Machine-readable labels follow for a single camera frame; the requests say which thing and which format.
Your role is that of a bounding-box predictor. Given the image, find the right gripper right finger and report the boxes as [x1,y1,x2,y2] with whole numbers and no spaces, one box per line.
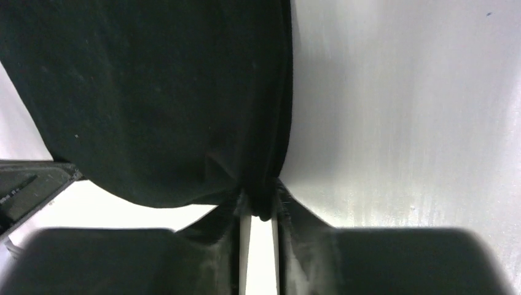
[272,180,338,294]

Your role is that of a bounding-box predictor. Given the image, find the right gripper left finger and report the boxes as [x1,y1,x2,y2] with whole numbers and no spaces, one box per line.
[174,194,249,294]

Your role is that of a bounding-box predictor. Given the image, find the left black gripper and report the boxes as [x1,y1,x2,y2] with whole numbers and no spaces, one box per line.
[1,160,84,240]

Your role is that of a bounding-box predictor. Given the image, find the black t shirt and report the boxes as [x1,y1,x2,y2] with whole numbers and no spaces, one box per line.
[1,1,292,221]

